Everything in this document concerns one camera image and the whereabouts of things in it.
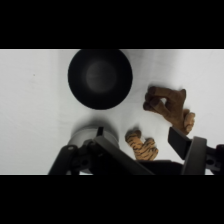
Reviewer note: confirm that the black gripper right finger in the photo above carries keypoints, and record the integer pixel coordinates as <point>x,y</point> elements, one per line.
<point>195,155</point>

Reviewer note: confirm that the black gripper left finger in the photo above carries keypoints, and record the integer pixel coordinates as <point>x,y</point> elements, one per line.
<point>115,154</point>

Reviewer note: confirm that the brown deer plush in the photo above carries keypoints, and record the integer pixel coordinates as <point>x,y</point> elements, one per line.
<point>170,107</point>

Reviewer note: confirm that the grey bowl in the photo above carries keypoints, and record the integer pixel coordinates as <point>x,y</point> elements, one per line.
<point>83,135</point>

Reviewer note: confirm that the black bowl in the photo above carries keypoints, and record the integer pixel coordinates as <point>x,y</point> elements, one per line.
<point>100,79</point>

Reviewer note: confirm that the tan toy piece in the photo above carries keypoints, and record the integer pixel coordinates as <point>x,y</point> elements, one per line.
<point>142,148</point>

